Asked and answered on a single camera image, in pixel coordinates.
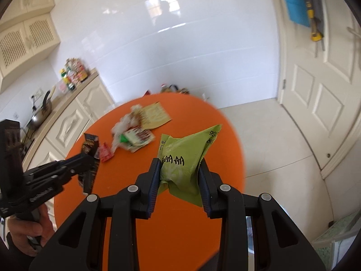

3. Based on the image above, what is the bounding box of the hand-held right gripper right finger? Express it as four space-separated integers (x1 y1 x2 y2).
197 159 326 271

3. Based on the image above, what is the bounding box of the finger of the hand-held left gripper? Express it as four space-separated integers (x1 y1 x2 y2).
55 153 97 181

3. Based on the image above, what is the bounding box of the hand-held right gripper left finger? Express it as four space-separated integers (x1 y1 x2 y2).
28 158 162 271

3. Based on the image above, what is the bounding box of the dark snack wrapper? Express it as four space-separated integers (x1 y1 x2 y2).
78 133 101 195

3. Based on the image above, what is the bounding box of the green snack packet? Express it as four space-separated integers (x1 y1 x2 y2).
156 124 223 207

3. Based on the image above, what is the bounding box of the person's left hand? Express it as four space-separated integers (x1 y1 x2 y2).
8 203 55 256

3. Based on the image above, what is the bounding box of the small red packet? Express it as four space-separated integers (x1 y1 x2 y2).
99 143 114 163

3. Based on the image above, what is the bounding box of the cream kitchen base cabinet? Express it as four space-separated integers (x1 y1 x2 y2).
21 68 116 218

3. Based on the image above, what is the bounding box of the white plastic bag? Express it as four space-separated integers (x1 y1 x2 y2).
111 104 144 150

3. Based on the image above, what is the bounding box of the white red snack wrapper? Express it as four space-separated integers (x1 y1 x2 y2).
120 128 155 153

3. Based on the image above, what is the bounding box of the yellow snack packet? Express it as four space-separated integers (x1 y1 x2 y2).
139 102 172 130

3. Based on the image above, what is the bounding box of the group of condiment bottles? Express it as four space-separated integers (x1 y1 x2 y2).
60 69 76 91

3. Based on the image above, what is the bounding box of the red label bottle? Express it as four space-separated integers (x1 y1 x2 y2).
69 68 81 85

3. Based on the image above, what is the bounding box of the cream panel door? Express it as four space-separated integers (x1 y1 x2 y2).
275 0 361 180

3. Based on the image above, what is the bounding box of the blue apron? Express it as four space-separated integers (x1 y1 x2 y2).
275 0 312 27

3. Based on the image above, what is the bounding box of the grey garment yellow trim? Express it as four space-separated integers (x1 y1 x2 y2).
293 0 325 42

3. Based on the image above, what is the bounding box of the steel wok black handle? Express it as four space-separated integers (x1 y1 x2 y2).
27 90 54 129

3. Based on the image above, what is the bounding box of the bag with black handles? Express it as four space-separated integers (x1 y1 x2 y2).
169 84 189 94

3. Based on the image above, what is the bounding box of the cream lattice wall cabinet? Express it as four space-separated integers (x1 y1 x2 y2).
0 14 61 77

